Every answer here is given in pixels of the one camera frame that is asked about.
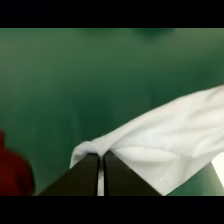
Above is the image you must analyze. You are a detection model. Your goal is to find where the white garment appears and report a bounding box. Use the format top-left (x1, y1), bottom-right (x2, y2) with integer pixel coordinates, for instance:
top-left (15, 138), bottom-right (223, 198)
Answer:
top-left (69, 84), bottom-right (224, 197)

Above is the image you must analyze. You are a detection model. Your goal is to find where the red garment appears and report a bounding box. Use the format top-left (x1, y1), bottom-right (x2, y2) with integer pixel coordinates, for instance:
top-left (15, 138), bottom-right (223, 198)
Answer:
top-left (0, 130), bottom-right (36, 197)

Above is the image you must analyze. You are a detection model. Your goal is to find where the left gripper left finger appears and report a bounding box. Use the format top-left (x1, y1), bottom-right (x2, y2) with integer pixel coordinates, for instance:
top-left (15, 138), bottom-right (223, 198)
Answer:
top-left (38, 152), bottom-right (101, 197)

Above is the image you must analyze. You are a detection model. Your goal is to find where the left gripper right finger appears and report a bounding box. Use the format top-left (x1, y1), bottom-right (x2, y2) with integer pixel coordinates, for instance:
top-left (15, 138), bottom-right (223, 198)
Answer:
top-left (103, 150), bottom-right (163, 197)

